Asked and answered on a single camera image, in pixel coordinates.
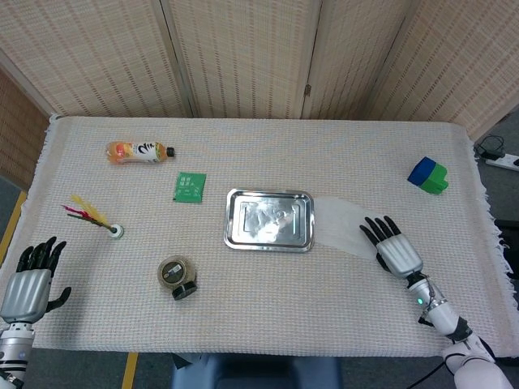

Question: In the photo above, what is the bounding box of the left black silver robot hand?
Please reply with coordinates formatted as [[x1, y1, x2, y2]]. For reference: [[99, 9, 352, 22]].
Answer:
[[0, 237, 73, 325]]

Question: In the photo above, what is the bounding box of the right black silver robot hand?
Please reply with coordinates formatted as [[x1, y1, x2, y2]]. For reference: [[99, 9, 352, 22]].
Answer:
[[359, 216, 424, 280]]

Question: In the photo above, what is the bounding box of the white paper sheet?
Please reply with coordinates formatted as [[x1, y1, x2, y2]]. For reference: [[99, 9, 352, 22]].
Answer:
[[312, 195, 401, 260]]

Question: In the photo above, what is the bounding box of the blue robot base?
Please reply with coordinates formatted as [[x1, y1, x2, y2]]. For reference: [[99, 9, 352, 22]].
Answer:
[[169, 353, 344, 389]]

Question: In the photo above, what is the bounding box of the silver metal tray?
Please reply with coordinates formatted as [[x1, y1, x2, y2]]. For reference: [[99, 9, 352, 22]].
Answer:
[[223, 187, 316, 254]]

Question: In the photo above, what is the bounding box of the blue and green block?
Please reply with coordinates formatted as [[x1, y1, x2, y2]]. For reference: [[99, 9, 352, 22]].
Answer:
[[407, 156, 450, 196]]

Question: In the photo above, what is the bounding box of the feather shuttlecock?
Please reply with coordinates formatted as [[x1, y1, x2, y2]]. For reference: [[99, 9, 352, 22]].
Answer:
[[61, 194, 125, 240]]

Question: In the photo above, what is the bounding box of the white power strip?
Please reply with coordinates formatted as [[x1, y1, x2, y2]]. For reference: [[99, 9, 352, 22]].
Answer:
[[485, 153, 519, 171]]

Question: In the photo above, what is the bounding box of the glass jar black lid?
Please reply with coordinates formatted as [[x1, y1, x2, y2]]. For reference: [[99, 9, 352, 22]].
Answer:
[[157, 254, 199, 301]]

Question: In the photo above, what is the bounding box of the white woven tablecloth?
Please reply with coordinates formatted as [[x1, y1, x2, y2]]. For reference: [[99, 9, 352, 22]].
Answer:
[[0, 113, 519, 358]]

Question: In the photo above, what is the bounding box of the orange drink bottle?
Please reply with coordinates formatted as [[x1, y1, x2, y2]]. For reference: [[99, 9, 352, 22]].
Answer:
[[105, 140, 176, 165]]

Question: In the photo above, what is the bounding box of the green paper packet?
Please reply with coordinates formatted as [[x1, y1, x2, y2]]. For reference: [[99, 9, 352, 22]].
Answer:
[[171, 171, 208, 205]]

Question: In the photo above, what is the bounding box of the woven folding screen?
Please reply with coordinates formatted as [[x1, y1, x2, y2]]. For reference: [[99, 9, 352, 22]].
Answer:
[[0, 0, 519, 191]]

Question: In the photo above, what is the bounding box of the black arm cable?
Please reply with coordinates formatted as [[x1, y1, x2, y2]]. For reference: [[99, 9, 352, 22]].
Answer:
[[405, 359, 447, 389]]

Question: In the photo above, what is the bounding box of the black adapter with cable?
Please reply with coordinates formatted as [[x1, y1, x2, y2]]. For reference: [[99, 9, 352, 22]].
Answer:
[[474, 135, 507, 160]]

